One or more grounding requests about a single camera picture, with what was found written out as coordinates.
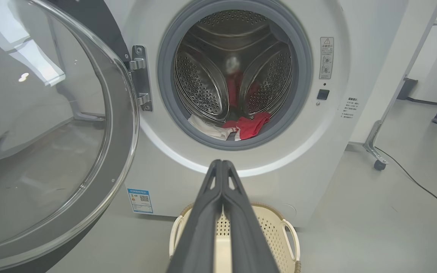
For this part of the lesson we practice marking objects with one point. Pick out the perforated steel washer drum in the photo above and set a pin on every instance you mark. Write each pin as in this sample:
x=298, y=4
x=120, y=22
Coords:
x=199, y=83

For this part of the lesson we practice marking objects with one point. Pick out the red garment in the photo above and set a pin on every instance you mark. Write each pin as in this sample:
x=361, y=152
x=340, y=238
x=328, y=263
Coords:
x=250, y=127

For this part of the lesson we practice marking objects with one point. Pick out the blue energy label sticker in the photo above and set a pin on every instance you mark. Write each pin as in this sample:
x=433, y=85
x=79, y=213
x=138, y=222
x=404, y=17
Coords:
x=140, y=201

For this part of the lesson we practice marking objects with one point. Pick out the grey warning sticker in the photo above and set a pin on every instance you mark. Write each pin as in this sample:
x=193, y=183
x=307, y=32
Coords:
x=326, y=57

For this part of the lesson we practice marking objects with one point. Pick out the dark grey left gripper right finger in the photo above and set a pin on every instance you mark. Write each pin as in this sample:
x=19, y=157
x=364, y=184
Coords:
x=247, y=239

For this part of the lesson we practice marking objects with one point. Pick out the black door latch socket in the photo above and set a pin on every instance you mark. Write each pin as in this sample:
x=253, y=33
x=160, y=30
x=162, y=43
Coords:
x=323, y=94

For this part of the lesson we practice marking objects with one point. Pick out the black caster wheel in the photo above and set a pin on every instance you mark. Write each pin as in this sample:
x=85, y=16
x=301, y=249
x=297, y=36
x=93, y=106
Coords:
x=380, y=165

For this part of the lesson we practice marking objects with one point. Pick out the metal washer door hinge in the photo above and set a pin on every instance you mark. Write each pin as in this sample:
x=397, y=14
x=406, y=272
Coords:
x=142, y=79

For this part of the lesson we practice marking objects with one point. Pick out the black round glass washer door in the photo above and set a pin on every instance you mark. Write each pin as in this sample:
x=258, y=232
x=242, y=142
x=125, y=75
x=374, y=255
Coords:
x=51, y=151

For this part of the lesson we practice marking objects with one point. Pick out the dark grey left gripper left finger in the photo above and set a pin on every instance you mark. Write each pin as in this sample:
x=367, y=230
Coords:
x=199, y=235

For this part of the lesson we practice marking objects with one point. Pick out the white garment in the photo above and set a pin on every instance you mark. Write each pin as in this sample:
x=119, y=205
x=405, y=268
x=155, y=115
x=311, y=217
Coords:
x=207, y=129

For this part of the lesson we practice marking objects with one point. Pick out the metal partition leg bracket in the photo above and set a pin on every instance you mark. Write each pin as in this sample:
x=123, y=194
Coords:
x=372, y=142

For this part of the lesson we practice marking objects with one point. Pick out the black text label on washer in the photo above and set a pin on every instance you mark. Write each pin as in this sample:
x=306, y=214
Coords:
x=350, y=108

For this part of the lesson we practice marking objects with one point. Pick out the cream perforated laundry basket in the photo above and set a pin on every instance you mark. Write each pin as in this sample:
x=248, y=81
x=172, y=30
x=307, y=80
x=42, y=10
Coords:
x=271, y=227

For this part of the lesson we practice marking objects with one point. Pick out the white front-load washing machine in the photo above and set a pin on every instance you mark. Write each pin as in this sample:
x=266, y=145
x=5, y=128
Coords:
x=279, y=170

